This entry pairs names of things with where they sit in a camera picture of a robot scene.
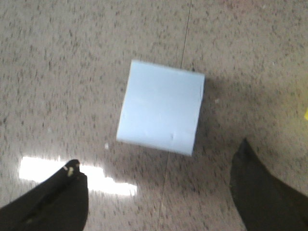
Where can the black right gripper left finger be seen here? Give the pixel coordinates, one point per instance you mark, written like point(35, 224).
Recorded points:
point(60, 203)

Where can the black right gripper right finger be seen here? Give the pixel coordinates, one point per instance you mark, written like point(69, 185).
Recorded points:
point(264, 202)

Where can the light blue foam block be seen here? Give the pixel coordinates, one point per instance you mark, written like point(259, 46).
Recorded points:
point(161, 107)

